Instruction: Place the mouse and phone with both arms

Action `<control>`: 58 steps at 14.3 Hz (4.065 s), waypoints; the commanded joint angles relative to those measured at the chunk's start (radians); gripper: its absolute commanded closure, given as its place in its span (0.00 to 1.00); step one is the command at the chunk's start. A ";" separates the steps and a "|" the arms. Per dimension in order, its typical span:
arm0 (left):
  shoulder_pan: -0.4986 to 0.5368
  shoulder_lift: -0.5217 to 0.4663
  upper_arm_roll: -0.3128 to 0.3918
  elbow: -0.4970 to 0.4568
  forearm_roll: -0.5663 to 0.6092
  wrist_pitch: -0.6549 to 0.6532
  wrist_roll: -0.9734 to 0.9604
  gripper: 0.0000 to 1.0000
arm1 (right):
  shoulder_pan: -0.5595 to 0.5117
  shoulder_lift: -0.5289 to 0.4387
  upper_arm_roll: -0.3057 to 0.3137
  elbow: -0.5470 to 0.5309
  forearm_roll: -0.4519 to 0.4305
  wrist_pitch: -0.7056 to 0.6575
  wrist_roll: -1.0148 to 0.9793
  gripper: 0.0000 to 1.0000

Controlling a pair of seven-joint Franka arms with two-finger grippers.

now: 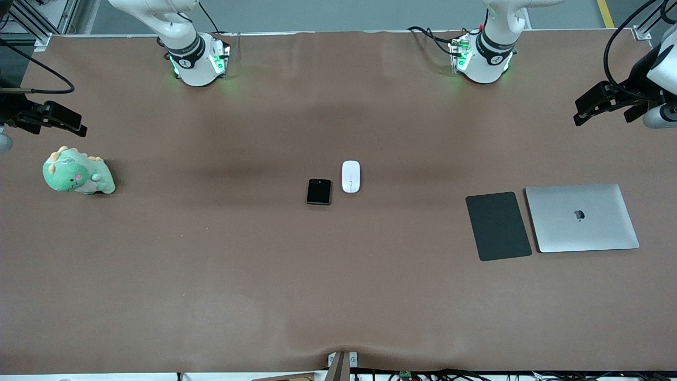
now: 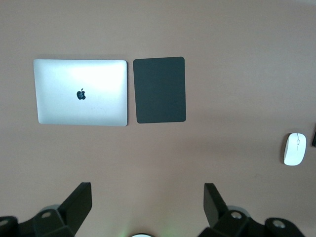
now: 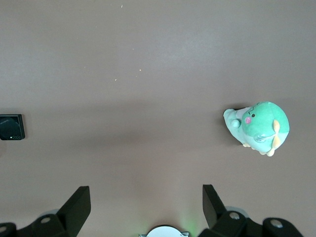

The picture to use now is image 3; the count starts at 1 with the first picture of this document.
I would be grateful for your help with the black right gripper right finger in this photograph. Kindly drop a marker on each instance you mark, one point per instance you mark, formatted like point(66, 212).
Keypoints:
point(214, 212)

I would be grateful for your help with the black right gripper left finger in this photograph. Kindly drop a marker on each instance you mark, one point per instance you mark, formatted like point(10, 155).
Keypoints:
point(71, 212)

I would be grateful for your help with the black flip phone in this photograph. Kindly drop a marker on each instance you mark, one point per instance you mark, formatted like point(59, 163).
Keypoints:
point(11, 127)

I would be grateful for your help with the green plush dinosaur toy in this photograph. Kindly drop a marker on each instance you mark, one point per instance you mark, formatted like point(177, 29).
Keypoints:
point(261, 123)

